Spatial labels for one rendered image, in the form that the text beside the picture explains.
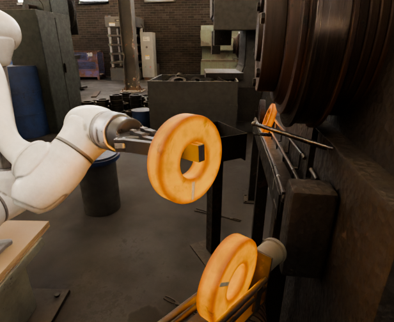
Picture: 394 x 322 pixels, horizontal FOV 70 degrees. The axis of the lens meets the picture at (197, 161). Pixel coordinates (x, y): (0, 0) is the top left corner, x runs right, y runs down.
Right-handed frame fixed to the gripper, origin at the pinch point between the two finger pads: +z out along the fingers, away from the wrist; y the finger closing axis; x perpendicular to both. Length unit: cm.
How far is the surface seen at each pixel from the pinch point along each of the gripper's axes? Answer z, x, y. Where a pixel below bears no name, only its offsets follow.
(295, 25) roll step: 5.2, 20.7, -28.4
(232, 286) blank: 9.2, -25.4, -1.0
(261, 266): 11.4, -23.8, -7.7
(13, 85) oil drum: -359, -5, -73
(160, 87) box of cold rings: -217, -13, -179
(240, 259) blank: 11.3, -17.9, -0.5
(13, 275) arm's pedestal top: -71, -55, 20
